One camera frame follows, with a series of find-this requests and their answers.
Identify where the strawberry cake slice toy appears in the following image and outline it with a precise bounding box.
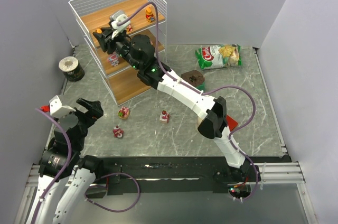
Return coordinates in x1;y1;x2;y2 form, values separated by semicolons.
159;110;170;123

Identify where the pink bear strawberry donut toy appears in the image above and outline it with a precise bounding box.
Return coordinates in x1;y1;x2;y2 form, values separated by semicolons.
118;106;130;119

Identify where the white wire wooden shelf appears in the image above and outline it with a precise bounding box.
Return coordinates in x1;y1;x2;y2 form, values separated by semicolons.
69;0;167;106

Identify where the cream plastic cup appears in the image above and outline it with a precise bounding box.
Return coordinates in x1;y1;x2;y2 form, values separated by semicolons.
196;117;203;127

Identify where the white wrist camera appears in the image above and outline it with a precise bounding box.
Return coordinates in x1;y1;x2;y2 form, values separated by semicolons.
109;10;130;40
40;95;75;119

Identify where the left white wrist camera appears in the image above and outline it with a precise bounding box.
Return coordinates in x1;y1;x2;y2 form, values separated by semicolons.
40;95;75;119

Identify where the green wrapped brown roll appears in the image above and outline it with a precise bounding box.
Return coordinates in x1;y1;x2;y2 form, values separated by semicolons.
181;70;205;91

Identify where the small orange bear toy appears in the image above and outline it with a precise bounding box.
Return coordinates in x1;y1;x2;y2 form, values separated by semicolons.
145;7;155;23

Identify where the dark can white lid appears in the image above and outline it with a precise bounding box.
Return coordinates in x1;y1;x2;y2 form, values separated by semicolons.
59;56;85;82

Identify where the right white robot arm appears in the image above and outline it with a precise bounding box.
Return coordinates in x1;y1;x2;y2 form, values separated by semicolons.
93;27;246;169

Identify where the green chips bag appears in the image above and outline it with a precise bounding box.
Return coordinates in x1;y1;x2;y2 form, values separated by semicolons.
195;44;242;70

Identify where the pink blue bear toy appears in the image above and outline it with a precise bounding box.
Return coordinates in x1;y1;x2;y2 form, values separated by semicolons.
107;52;119;67

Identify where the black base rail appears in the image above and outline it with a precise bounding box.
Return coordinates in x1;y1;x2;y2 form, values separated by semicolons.
39;156;291;195

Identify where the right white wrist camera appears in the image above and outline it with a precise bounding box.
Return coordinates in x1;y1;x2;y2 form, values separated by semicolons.
109;10;130;40

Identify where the pink bear cake toy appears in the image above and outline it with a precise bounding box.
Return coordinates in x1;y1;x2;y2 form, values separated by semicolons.
112;125;124;138

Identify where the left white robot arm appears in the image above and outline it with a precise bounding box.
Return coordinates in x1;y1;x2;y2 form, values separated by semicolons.
26;95;104;223

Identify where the orange bear red shirt toy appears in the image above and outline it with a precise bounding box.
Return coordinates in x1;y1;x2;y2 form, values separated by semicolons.
126;24;133;32

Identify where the red flat box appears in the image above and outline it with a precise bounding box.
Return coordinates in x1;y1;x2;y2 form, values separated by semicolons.
226;115;238;131

